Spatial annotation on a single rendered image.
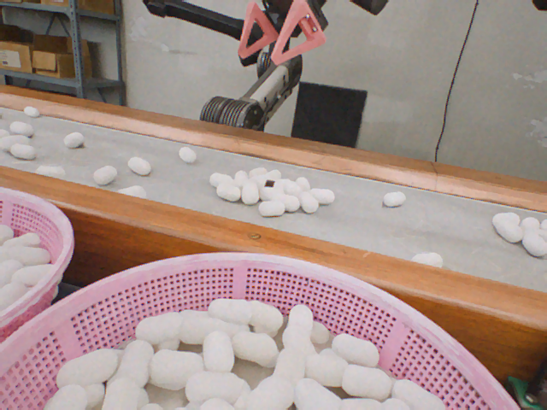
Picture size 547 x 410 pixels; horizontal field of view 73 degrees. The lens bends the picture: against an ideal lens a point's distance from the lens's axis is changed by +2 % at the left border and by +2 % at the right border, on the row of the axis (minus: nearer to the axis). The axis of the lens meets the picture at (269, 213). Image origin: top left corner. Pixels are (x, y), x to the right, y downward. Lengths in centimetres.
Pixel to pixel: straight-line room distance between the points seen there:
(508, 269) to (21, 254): 46
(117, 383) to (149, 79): 287
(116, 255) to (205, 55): 249
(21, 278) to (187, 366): 15
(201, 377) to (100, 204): 21
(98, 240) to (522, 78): 246
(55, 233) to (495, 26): 245
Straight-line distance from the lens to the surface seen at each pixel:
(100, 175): 49
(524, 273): 47
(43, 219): 39
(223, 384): 23
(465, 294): 33
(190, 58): 285
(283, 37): 55
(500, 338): 34
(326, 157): 65
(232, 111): 91
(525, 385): 36
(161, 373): 24
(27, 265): 37
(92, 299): 26
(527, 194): 70
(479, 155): 264
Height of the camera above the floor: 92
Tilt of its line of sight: 24 degrees down
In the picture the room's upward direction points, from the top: 8 degrees clockwise
